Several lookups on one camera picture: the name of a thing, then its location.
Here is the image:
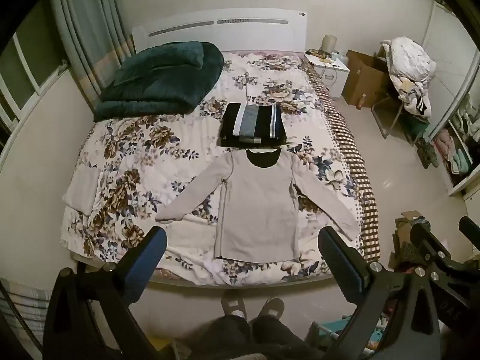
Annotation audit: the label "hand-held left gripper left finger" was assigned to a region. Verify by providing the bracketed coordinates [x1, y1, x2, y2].
[43, 226, 177, 360]

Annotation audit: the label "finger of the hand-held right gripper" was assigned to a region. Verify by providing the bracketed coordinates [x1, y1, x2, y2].
[459, 215, 480, 250]
[410, 223, 480, 331]

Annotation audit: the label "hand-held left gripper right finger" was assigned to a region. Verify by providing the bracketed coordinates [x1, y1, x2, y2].
[318, 226, 440, 360]

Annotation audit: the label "beige long-sleeve sweater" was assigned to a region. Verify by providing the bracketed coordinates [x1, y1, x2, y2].
[155, 148, 361, 261]

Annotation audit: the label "teal folded clothes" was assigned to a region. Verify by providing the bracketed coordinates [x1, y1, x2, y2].
[448, 148, 472, 176]

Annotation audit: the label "pink folded clothes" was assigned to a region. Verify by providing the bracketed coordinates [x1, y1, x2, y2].
[434, 129, 457, 155]

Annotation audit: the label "pile of white clothes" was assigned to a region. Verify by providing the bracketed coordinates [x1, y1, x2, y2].
[382, 37, 437, 118]

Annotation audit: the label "small open cardboard box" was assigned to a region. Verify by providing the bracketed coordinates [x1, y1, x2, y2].
[390, 212, 425, 268]

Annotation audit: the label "teal plastic item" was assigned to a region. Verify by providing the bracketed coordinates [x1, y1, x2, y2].
[322, 320, 354, 334]

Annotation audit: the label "person's right shoe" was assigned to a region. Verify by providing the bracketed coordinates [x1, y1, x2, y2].
[259, 297, 284, 320]

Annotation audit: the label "person's shoe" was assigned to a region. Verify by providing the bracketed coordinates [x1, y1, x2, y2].
[259, 297, 284, 320]
[221, 295, 245, 318]

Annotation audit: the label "pair of green slippers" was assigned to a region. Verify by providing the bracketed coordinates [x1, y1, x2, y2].
[414, 137, 439, 169]

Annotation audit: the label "folded beige cloth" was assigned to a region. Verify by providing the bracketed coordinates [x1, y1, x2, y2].
[62, 168, 102, 216]

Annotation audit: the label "person's right leg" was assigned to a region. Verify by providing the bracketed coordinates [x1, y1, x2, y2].
[250, 316, 325, 360]

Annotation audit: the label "person's leg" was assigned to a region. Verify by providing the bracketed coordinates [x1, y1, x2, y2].
[250, 316, 325, 360]
[182, 314, 251, 360]

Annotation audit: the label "person's left shoe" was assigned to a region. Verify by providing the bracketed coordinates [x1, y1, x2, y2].
[221, 295, 245, 318]

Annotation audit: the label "brown checked bed sheet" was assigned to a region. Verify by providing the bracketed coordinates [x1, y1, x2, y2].
[303, 59, 381, 264]

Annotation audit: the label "person's left leg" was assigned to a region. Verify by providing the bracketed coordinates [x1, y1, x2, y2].
[182, 314, 251, 360]

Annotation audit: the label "bed with floral sheet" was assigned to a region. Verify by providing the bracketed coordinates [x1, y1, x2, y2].
[62, 9, 381, 287]

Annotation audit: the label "metal folding chair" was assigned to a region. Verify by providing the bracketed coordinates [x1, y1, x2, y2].
[371, 43, 432, 140]

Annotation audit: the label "white wardrobe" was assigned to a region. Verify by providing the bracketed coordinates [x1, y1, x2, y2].
[427, 2, 480, 196]

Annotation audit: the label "striped pale cloth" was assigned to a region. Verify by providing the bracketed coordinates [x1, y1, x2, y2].
[0, 277, 51, 360]

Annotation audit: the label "folded black striped garment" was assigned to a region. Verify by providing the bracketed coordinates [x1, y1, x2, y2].
[217, 103, 289, 148]

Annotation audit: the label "folded grey garment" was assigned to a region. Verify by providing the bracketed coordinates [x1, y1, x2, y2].
[233, 105, 263, 144]

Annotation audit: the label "large cardboard box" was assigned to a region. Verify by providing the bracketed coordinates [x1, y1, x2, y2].
[341, 50, 394, 109]

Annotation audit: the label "dark green blanket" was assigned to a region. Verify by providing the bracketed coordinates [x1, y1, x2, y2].
[94, 41, 224, 122]

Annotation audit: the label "white nightstand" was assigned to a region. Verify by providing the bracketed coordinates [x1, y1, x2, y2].
[304, 49, 351, 100]

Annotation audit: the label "white-framed window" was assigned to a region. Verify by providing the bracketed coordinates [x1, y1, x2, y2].
[0, 32, 71, 130]

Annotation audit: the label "grey-green curtain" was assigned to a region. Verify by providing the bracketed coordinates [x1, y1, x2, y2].
[50, 0, 136, 103]

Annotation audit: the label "white headboard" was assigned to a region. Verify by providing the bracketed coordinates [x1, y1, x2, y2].
[132, 9, 308, 55]

